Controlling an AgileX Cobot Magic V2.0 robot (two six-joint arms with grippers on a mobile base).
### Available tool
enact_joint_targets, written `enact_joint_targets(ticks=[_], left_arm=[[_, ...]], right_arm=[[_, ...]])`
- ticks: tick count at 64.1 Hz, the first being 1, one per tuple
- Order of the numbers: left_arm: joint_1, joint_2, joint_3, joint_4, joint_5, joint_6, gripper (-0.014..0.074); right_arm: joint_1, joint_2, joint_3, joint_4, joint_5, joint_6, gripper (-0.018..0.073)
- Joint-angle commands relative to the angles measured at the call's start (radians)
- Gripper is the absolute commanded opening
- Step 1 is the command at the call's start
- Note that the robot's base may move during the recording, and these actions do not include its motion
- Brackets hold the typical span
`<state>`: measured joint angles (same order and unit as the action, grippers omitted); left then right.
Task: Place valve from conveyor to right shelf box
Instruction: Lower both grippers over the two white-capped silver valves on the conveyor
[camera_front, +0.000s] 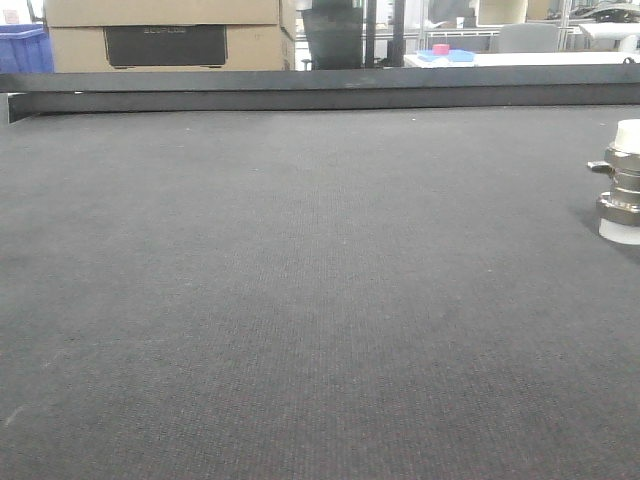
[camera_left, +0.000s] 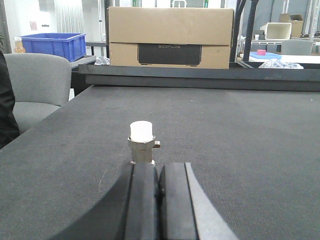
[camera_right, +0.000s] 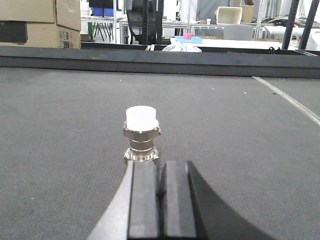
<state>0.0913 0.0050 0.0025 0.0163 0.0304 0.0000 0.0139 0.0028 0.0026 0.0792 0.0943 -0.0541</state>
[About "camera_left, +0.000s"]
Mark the pink block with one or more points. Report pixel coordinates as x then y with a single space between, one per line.
261 52

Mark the metal valve with white cap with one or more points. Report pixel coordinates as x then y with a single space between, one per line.
142 142

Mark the crumpled plastic bag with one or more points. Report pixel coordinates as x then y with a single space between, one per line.
278 64
102 60

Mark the black conveyor side rail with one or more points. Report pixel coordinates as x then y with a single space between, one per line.
242 77

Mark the blue plastic crate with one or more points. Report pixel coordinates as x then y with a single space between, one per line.
71 46

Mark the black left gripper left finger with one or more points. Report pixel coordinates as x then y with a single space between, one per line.
128 211

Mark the grey office chair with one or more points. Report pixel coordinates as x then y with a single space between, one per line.
297 47

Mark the grey fabric chair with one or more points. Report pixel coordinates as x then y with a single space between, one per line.
41 85

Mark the beige open box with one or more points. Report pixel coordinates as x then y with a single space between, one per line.
274 31

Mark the large cardboard box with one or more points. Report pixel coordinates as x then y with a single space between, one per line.
170 37

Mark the crumpled plastic bag right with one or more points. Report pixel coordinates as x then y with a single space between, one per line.
278 64

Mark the black metal frame post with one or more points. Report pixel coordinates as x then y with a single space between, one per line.
240 4

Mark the white table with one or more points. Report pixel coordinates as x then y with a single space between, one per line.
300 59

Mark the black jacket sleeve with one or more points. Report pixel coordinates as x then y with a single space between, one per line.
9 129

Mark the light blue tray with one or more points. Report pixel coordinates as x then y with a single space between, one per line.
268 56

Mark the small cardboard box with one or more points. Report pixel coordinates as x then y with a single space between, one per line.
297 23

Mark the crumpled plastic bag left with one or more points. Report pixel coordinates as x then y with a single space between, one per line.
102 60

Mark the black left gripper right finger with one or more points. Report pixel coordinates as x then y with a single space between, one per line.
186 211

